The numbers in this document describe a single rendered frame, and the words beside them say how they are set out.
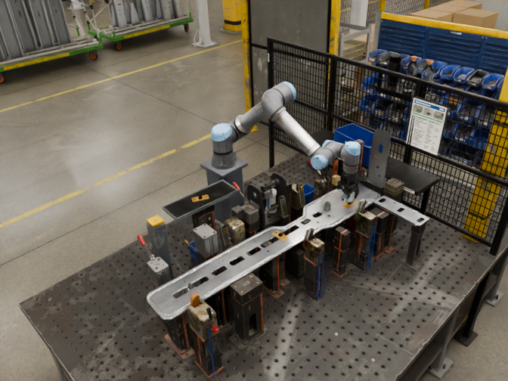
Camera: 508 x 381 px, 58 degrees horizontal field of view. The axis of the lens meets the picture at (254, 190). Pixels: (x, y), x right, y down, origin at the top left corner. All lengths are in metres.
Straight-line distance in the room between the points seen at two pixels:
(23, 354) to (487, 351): 2.93
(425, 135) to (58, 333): 2.19
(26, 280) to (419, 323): 2.87
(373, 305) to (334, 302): 0.19
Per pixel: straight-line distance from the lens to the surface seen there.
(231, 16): 9.95
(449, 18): 6.75
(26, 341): 3.51
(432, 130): 2.73
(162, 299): 2.02
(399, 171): 2.81
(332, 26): 4.37
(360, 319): 2.32
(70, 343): 2.41
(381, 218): 2.48
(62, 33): 9.12
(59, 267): 3.97
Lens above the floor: 2.43
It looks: 33 degrees down
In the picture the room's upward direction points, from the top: 2 degrees counter-clockwise
